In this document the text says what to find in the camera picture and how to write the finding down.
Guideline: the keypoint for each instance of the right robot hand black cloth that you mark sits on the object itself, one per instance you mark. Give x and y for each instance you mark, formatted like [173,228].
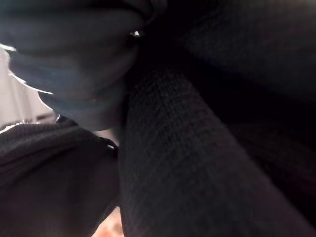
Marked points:
[187,153]

